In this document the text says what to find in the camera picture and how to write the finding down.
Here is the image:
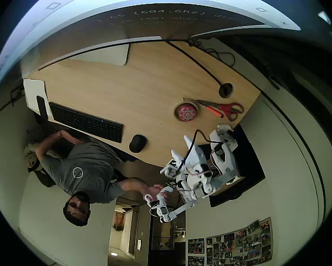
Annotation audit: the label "person in grey t-shirt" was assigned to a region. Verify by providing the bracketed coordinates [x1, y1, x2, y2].
[40, 138, 125, 227]

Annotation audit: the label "person's right hand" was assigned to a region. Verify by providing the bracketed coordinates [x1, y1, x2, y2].
[146, 184, 166, 200]

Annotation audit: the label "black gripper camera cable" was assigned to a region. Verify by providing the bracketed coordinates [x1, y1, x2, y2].
[179, 129, 221, 172]

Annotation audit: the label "thick black desk cable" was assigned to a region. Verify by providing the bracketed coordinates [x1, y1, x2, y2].
[165, 40, 224, 86]

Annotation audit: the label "black base board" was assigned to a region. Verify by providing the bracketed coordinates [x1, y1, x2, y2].
[193, 121, 266, 208]

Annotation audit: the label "black computer mouse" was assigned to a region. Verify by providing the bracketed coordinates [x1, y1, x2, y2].
[129, 134, 147, 153]

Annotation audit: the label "black computer keyboard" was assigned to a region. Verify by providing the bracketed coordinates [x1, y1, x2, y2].
[48, 101, 124, 144]

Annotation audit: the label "white tape ring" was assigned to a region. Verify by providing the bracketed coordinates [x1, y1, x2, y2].
[173, 97, 199, 122]

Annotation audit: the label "large curved computer monitor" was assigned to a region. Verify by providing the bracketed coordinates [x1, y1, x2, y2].
[0, 0, 302, 111]

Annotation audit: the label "beige bag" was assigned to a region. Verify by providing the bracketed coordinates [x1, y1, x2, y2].
[23, 141, 54, 174]

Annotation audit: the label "thin black tangled cable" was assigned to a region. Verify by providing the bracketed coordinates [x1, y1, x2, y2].
[187, 38, 236, 67]

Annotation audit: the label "silver monitor stand base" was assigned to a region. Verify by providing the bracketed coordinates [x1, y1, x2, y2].
[68, 44, 130, 67]

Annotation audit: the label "red patterned round ball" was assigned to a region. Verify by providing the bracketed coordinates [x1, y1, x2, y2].
[177, 104, 196, 121]

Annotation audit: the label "person's left forearm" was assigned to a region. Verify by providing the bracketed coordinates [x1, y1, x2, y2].
[34, 132, 61, 161]

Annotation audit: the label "red handled scissors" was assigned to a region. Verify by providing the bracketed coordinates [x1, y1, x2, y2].
[195, 99, 244, 122]

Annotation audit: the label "black phone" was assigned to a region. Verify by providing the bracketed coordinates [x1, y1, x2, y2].
[36, 95, 49, 120]

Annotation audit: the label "white paper sheet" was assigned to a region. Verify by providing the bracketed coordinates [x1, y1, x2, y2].
[23, 78, 53, 122]

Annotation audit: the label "person's left hand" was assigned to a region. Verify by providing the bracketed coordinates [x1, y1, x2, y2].
[56, 130, 83, 145]

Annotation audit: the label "photo collage poster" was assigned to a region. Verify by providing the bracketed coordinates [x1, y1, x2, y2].
[187, 217, 274, 266]

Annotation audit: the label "white leader arm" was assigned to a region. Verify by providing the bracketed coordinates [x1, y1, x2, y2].
[143, 186, 200, 224]

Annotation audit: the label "person's right forearm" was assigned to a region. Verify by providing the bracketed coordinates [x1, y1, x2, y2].
[115, 177, 150, 195]

